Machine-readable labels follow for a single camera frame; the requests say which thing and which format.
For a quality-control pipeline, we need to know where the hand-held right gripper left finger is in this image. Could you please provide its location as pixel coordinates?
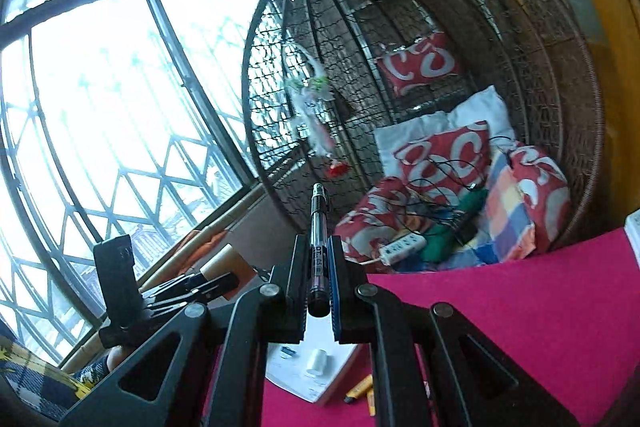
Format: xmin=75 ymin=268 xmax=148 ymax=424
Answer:
xmin=59 ymin=234 xmax=307 ymax=427

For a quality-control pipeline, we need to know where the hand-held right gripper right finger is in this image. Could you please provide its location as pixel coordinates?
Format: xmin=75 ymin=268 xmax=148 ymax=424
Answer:
xmin=329 ymin=237 xmax=582 ymax=427

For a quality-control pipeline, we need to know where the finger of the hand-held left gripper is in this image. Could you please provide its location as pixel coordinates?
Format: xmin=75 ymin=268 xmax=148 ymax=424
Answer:
xmin=141 ymin=273 xmax=207 ymax=297
xmin=150 ymin=272 xmax=239 ymax=311

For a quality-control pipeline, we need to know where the black pen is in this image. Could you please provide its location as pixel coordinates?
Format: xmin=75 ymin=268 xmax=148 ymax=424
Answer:
xmin=307 ymin=182 xmax=333 ymax=318

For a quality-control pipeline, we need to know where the white shallow box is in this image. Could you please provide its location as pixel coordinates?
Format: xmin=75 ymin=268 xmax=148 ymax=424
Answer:
xmin=264 ymin=317 xmax=364 ymax=406

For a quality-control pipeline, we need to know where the person's left forearm plaid sleeve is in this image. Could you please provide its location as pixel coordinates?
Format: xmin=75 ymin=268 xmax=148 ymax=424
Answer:
xmin=0 ymin=319 xmax=110 ymax=424

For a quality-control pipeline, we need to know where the beige cardboard tube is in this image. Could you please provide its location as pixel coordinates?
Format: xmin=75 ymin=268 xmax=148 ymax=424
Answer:
xmin=199 ymin=243 xmax=257 ymax=295

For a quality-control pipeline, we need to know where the small white cylinder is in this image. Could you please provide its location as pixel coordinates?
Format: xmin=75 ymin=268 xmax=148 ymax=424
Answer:
xmin=305 ymin=349 xmax=329 ymax=378

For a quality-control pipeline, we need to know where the white power strip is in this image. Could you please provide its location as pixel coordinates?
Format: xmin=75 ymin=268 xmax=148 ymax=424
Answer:
xmin=378 ymin=234 xmax=427 ymax=266

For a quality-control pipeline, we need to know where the long red white patterned cushion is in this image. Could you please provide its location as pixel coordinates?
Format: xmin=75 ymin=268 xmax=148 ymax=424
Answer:
xmin=333 ymin=177 xmax=428 ymax=264

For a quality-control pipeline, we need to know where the green cloth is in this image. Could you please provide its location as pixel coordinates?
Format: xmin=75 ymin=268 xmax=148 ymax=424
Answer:
xmin=416 ymin=188 xmax=489 ymax=264

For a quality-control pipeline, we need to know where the metal-framed window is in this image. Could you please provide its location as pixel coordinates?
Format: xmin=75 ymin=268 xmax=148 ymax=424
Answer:
xmin=0 ymin=0 xmax=283 ymax=360

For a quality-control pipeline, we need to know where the flat red white patterned cushion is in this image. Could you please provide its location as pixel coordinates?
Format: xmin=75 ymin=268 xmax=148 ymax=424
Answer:
xmin=394 ymin=121 xmax=494 ymax=204

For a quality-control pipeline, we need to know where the white hanging dream catcher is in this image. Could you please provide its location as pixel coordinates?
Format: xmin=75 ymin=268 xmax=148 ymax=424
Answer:
xmin=281 ymin=41 xmax=351 ymax=181

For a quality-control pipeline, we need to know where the checkered pastel blanket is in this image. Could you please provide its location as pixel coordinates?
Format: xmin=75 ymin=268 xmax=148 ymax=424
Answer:
xmin=447 ymin=156 xmax=540 ymax=267

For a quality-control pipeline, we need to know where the magenta table cloth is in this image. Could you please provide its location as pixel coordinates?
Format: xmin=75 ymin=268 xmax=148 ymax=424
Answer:
xmin=202 ymin=227 xmax=640 ymax=427

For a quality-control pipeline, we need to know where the round red white patterned cushion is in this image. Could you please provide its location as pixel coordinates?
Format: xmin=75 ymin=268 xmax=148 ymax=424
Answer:
xmin=504 ymin=144 xmax=572 ymax=254

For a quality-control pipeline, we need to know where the small red white patterned cushion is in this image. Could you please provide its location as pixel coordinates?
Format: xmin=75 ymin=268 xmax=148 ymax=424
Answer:
xmin=376 ymin=32 xmax=464 ymax=98

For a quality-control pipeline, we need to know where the white rectangular box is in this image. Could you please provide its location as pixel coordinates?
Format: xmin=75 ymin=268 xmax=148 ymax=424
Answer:
xmin=624 ymin=208 xmax=640 ymax=259

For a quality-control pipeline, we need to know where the brown wicker hanging egg chair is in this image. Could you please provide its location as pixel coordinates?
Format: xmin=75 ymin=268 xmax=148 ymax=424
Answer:
xmin=241 ymin=0 xmax=608 ymax=260

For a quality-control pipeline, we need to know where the black cable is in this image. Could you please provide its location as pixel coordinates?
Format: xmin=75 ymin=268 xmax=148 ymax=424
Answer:
xmin=400 ymin=136 xmax=516 ymax=228

